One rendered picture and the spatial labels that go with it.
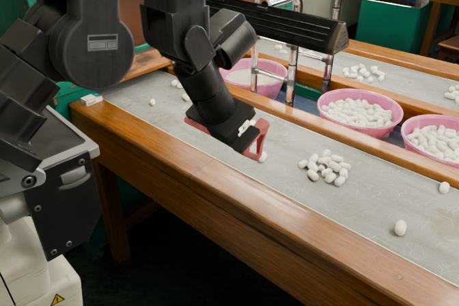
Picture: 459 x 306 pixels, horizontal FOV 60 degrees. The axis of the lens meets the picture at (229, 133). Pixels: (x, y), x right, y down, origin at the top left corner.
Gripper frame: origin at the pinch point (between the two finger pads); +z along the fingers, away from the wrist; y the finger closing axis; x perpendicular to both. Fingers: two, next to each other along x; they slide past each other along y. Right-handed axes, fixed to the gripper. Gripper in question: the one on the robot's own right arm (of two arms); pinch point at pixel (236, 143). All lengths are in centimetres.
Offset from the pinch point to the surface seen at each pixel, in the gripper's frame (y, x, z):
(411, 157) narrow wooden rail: -12, -37, 45
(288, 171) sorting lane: 8.8, -13.6, 35.7
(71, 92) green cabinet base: 82, 5, 20
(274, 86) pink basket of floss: 44, -46, 51
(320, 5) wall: 173, -227, 180
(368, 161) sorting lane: -4, -31, 44
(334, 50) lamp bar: 6.0, -36.1, 11.9
